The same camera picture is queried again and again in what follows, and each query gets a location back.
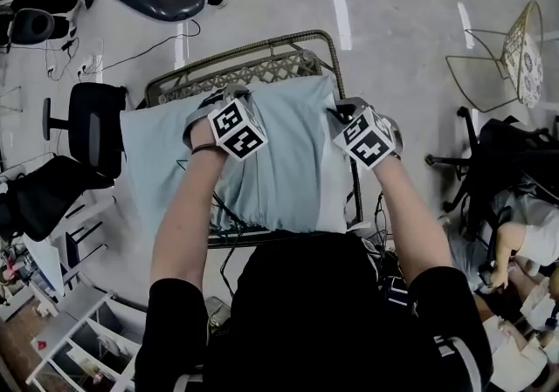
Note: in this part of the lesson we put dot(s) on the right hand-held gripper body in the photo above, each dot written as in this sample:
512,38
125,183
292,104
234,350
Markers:
367,141

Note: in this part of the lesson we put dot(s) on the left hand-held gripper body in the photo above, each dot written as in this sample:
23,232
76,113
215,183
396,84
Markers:
238,132

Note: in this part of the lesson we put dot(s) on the white pillow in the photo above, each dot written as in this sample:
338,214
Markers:
334,189

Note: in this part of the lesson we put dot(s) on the light blue pillowcase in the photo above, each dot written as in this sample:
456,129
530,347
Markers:
148,141

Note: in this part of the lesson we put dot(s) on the person's left forearm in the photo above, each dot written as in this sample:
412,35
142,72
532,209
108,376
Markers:
183,215

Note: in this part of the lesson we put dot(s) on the person's right forearm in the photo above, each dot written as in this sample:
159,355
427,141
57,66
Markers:
410,224

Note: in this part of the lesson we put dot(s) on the dark wrist band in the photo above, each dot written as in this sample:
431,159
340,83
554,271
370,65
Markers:
203,147

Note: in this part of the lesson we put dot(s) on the black office chair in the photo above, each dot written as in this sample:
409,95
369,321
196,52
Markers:
502,150
39,198
94,128

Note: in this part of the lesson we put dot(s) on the white power strip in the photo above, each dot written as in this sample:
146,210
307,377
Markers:
89,65
51,71

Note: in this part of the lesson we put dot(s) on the person's black shirt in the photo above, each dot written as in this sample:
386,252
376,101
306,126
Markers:
305,316

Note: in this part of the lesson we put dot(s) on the white shelf unit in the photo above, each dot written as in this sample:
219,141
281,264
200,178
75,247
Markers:
83,303

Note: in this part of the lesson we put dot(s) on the white desk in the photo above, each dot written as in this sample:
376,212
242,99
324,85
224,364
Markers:
43,263

